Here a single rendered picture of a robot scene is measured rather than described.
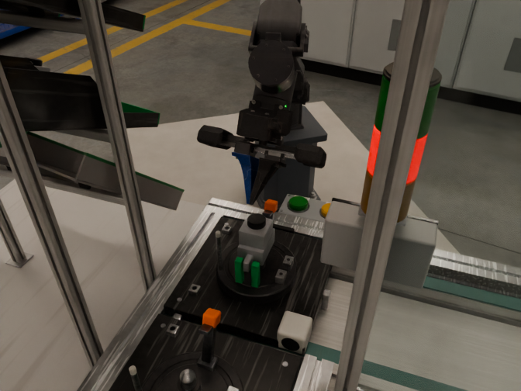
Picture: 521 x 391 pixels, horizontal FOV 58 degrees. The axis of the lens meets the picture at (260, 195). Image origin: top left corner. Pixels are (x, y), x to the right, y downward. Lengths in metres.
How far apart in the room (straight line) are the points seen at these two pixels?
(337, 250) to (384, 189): 0.12
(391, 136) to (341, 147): 0.96
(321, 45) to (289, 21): 3.21
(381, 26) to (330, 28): 0.40
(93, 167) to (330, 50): 3.29
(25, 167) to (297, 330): 0.43
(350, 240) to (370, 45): 3.29
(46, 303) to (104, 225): 0.23
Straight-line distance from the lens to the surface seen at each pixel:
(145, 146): 1.41
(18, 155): 0.56
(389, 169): 0.45
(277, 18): 0.70
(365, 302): 0.57
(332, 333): 0.82
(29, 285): 1.06
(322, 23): 3.86
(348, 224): 0.52
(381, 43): 3.75
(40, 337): 0.97
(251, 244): 0.75
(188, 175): 1.26
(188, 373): 0.63
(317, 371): 0.74
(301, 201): 0.98
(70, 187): 0.84
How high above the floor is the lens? 1.58
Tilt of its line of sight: 38 degrees down
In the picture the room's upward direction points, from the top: straight up
